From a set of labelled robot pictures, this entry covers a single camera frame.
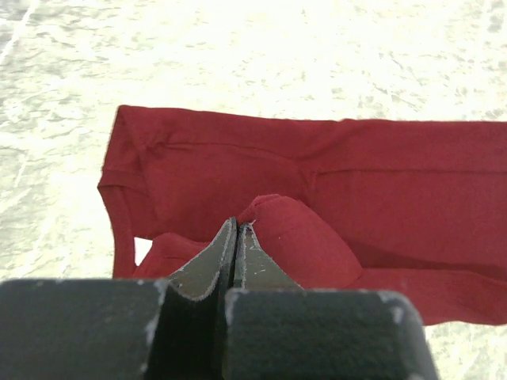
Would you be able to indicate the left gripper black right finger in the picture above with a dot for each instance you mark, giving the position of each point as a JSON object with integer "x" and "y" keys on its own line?
{"x": 277, "y": 330}

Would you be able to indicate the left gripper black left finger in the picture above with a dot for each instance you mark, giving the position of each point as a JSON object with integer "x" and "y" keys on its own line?
{"x": 167, "y": 328}

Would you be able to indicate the dark red t shirt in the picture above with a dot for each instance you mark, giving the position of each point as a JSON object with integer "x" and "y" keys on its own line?
{"x": 417, "y": 207}

